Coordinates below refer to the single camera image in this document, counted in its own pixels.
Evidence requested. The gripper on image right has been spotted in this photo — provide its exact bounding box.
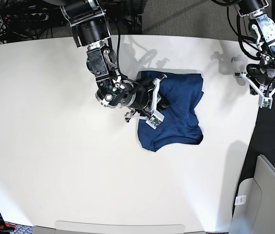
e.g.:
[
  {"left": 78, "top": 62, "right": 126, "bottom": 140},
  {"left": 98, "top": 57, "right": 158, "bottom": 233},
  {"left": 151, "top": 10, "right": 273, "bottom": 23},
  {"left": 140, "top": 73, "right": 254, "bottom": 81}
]
[{"left": 234, "top": 72, "right": 275, "bottom": 98}]

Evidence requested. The blue long-sleeve shirt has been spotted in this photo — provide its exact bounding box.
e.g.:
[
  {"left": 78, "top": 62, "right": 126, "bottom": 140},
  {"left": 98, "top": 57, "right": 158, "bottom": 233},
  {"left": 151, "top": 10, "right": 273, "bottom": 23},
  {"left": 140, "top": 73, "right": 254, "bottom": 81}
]
[{"left": 137, "top": 73, "right": 203, "bottom": 152}]

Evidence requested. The beige plastic bin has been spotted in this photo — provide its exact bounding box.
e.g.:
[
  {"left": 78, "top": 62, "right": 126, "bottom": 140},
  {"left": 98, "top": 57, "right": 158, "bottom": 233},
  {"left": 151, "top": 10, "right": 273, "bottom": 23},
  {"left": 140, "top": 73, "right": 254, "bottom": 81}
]
[{"left": 229, "top": 155, "right": 275, "bottom": 234}]

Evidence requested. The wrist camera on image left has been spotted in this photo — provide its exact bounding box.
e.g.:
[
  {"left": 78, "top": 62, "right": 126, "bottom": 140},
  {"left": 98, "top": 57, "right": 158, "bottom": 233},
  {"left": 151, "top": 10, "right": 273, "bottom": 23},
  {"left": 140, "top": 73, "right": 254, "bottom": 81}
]
[{"left": 146, "top": 110, "right": 165, "bottom": 130}]

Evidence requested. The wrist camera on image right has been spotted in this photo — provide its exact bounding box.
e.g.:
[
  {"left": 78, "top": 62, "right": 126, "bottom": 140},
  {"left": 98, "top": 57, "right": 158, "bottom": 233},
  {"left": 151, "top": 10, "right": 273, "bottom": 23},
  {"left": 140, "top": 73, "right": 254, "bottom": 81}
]
[{"left": 258, "top": 96, "right": 273, "bottom": 109}]

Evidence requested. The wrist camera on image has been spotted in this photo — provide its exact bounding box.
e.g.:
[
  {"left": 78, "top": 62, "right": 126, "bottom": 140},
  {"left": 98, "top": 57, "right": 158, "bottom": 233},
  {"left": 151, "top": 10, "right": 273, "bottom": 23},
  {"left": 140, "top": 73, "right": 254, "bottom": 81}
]
[
  {"left": 258, "top": 96, "right": 273, "bottom": 109},
  {"left": 146, "top": 110, "right": 165, "bottom": 130}
]

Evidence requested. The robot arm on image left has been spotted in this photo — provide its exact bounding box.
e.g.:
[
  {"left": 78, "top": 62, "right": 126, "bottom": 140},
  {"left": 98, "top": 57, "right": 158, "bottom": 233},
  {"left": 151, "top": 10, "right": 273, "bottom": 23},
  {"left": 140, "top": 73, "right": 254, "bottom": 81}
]
[{"left": 49, "top": 0, "right": 169, "bottom": 122}]

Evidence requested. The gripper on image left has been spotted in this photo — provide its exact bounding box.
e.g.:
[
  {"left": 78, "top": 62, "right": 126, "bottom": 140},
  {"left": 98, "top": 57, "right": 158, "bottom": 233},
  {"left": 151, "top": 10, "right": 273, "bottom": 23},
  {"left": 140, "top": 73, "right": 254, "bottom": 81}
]
[{"left": 124, "top": 74, "right": 170, "bottom": 122}]

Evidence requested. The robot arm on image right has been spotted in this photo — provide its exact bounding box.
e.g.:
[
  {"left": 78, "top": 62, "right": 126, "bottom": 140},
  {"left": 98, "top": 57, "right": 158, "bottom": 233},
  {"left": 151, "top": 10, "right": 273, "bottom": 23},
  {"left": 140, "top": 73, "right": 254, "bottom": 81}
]
[{"left": 213, "top": 0, "right": 275, "bottom": 98}]

